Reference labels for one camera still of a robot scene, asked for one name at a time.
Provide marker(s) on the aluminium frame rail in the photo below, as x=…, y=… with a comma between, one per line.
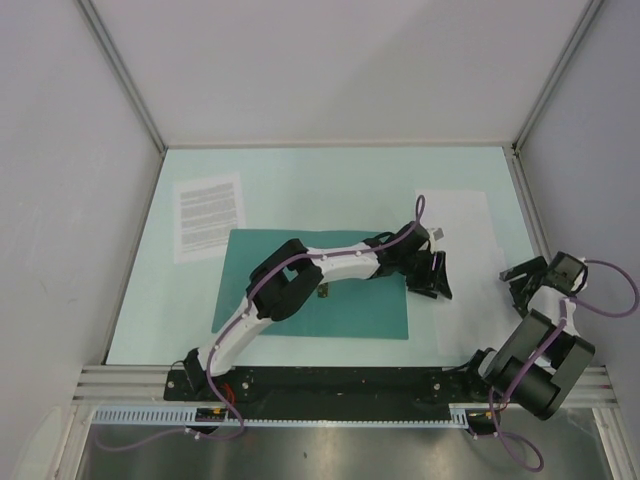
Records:
x=135, y=384

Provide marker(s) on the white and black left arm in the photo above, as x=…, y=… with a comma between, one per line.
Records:
x=286, y=279

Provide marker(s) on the grey slotted cable duct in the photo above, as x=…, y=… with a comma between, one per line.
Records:
x=201, y=416

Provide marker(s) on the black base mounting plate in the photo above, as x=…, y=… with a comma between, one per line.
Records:
x=348, y=392

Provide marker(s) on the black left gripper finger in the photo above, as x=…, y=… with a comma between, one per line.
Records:
x=440, y=280
x=433, y=291

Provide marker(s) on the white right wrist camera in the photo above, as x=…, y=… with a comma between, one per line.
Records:
x=581, y=280

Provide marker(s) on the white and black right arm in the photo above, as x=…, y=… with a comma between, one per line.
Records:
x=544, y=356

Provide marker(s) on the printed white paper sheet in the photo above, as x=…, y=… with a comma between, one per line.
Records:
x=205, y=212

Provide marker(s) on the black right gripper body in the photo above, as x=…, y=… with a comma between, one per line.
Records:
x=536, y=275

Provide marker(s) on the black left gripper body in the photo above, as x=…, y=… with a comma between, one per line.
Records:
x=416, y=267

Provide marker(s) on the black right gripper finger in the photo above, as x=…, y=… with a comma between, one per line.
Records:
x=525, y=268
x=520, y=294

